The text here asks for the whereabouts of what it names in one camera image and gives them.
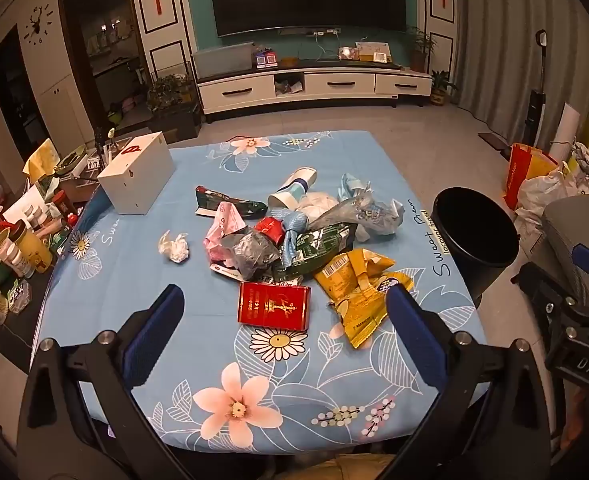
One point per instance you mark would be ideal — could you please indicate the dark green red packet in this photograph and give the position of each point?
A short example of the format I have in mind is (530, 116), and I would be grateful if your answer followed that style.
(234, 207)

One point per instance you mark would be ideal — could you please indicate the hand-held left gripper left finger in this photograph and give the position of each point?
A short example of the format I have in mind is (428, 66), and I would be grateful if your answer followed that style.
(158, 332)

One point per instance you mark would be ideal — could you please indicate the yellow paper sheet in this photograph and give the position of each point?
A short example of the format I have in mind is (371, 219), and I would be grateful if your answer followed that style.
(40, 160)

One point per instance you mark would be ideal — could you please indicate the brown floor mat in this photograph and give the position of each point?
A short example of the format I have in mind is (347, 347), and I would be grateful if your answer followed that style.
(494, 141)

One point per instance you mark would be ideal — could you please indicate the clear printed plastic bag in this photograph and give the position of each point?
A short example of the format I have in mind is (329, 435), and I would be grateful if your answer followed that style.
(374, 215)

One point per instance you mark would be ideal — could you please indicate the white clear plastic bag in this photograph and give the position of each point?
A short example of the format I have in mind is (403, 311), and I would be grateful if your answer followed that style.
(317, 205)

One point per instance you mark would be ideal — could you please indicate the floral blue tablecloth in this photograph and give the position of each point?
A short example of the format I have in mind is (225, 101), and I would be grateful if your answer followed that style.
(124, 285)

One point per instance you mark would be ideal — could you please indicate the upright vacuum cleaner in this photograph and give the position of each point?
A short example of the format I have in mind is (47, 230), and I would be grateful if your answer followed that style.
(536, 100)

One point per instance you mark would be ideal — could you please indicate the white television cabinet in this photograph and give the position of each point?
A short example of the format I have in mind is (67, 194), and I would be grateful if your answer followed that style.
(339, 85)

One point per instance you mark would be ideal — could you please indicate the red cigarette box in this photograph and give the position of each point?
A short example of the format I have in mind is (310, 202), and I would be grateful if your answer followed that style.
(274, 306)

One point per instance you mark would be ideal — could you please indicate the small potted plant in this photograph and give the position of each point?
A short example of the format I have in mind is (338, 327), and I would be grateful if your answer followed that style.
(442, 90)

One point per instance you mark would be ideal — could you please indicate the light blue face mask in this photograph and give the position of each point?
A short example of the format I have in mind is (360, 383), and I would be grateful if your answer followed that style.
(292, 220)

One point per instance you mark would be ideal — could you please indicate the grey sofa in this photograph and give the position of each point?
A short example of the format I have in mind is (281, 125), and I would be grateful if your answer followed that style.
(569, 220)

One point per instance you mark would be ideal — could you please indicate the white orange gift box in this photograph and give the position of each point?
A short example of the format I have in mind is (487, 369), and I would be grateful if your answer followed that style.
(374, 51)

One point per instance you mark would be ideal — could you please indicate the white box with red mark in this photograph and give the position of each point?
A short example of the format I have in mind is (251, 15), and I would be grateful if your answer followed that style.
(134, 180)

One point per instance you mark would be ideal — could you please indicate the white carton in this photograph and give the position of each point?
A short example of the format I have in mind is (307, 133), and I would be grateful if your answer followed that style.
(222, 270)

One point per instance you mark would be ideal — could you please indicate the tall potted plant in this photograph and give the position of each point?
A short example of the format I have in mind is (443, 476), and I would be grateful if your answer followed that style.
(418, 50)

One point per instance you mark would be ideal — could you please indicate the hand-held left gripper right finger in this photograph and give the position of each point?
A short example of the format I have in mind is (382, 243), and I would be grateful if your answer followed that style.
(417, 335)

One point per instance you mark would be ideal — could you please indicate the black wall clock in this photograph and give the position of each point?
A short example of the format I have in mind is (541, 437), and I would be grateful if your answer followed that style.
(38, 22)

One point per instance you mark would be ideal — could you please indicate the cluster of small bottles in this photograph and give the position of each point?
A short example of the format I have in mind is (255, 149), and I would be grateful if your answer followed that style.
(4, 280)

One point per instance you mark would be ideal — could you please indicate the person's tan trousers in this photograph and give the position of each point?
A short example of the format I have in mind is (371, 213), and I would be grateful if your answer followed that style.
(334, 467)

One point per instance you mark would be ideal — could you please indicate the white blue-striped paper cup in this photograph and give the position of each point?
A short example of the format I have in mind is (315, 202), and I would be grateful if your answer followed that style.
(289, 190)

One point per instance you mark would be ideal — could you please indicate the yellow snack packet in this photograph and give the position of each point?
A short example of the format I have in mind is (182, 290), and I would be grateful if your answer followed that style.
(349, 280)

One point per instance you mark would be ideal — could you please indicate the pink plastic bag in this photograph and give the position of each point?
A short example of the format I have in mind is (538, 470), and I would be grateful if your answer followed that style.
(224, 225)

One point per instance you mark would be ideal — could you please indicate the green snack packet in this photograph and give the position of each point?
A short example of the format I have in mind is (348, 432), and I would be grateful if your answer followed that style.
(314, 247)

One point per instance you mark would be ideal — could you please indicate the grey curtain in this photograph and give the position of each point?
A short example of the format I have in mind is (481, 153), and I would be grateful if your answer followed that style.
(499, 35)

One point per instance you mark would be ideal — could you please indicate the black trash bin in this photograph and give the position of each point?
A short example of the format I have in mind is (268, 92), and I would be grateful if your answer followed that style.
(474, 270)

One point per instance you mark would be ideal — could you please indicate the crumpled patterned cloth pile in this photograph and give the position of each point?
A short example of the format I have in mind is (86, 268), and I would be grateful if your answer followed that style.
(586, 162)

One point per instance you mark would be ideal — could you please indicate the white tissue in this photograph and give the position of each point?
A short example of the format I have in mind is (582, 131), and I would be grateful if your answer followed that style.
(174, 247)

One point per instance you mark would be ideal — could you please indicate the red tin box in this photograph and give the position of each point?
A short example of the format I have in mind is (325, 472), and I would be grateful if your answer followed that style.
(348, 53)

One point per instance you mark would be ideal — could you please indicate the yellow canister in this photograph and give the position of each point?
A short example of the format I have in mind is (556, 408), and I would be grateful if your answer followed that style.
(34, 252)

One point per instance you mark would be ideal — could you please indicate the grey plastic bag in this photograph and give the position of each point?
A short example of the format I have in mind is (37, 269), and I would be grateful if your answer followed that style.
(254, 255)

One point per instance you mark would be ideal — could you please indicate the red yellow shopping bag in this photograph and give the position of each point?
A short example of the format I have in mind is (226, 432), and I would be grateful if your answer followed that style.
(519, 175)

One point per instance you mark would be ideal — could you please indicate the bushy plant on dark stand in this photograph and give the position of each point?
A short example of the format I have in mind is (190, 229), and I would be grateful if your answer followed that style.
(172, 100)

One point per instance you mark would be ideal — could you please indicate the white rolled board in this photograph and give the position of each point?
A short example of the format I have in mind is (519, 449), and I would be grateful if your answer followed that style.
(566, 125)

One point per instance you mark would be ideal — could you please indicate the white plastic sack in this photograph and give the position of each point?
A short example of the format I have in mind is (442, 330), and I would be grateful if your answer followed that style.
(539, 190)

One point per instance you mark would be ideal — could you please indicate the glass aquarium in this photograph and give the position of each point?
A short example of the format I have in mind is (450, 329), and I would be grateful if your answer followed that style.
(222, 60)

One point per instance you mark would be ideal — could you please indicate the person's right forearm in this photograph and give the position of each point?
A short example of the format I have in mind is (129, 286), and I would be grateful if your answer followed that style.
(576, 420)

